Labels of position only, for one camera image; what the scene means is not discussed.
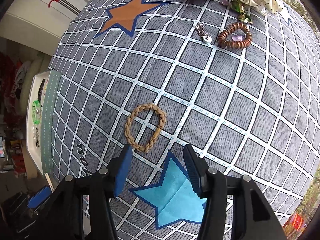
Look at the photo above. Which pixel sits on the light blue star patch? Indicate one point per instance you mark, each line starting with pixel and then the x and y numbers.
pixel 172 198

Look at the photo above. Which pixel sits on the small silver charm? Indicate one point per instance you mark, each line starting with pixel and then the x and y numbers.
pixel 205 36

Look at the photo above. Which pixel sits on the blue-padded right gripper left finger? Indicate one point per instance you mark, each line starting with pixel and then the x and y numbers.
pixel 118 169

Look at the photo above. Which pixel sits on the grey checked tablecloth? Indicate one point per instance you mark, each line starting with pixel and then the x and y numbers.
pixel 253 111

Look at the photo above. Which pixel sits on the orange star patch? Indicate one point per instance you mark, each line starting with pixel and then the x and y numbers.
pixel 125 16

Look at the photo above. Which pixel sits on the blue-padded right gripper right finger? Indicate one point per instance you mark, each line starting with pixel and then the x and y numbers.
pixel 206 181

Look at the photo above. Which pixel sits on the white cabinet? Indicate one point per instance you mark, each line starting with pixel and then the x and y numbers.
pixel 38 24

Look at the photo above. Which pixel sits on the beige jewelry tray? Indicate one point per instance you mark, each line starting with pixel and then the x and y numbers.
pixel 39 137

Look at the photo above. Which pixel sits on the green leaf hair clip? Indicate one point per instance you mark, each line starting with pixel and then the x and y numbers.
pixel 239 7

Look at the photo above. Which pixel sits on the green translucent bangle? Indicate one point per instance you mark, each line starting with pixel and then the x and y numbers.
pixel 36 112

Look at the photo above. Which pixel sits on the black beaded hair clip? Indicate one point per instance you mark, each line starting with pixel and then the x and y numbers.
pixel 40 90

